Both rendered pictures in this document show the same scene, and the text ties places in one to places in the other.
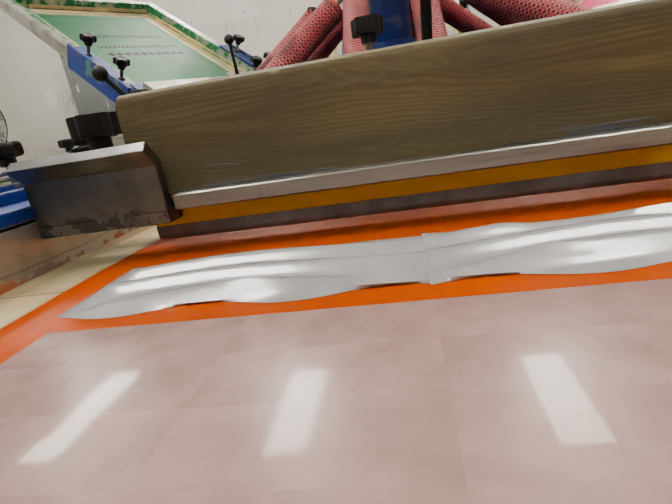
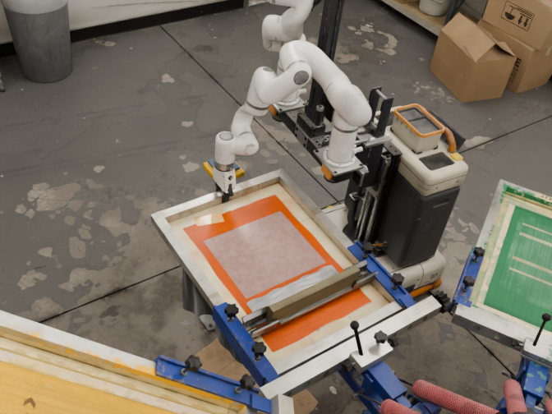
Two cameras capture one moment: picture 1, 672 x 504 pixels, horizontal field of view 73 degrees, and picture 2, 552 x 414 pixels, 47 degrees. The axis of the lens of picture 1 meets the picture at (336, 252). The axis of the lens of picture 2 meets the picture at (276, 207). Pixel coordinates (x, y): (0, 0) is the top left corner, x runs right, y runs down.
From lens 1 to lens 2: 2.24 m
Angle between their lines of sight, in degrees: 104
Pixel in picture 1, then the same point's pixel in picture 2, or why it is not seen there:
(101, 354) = (312, 262)
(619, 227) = (274, 298)
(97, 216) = not seen: hidden behind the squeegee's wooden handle
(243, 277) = (314, 277)
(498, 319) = (279, 278)
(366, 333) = (289, 273)
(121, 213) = not seen: hidden behind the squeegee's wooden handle
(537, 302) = (278, 282)
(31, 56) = not seen: outside the picture
